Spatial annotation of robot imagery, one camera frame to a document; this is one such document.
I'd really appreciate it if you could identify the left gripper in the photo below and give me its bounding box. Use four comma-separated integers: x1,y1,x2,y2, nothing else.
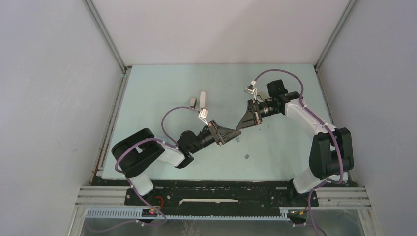
189,120,241,154

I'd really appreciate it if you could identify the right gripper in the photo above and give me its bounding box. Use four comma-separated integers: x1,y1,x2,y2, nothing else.
237,99,281,130

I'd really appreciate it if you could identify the small grey stapler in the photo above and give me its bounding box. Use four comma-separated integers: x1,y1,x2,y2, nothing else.
189,97,198,109

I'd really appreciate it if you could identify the white stapler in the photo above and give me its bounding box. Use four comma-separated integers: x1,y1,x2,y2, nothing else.
199,91,207,110

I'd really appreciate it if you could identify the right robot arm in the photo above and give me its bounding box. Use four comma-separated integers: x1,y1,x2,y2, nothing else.
236,80,354,206

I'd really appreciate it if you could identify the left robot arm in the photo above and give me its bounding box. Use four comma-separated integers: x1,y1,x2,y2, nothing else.
111,120,241,205

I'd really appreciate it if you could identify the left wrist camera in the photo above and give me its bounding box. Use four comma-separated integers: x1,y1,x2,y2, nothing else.
198,108,209,126

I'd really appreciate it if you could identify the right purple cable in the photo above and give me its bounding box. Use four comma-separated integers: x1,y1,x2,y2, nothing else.
254,69,345,236

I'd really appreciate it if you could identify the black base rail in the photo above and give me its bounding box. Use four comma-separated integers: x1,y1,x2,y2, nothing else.
143,180,319,217

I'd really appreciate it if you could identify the left aluminium frame post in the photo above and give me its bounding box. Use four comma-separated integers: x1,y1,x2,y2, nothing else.
83,0,131,177

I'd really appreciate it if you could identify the aluminium frame post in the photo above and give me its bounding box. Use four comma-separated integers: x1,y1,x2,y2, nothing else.
314,0,359,72
83,0,131,177

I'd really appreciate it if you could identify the right aluminium frame post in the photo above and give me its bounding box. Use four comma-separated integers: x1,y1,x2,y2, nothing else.
314,0,359,72

